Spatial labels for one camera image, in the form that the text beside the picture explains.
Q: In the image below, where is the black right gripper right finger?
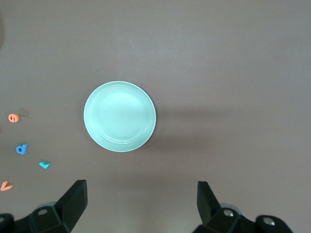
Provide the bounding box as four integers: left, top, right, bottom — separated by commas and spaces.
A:
193, 181, 292, 233

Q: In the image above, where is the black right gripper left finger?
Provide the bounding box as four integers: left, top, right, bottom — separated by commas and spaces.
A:
0, 180, 87, 233

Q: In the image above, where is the pale green plate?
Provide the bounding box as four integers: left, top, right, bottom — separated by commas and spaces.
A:
83, 81, 157, 153

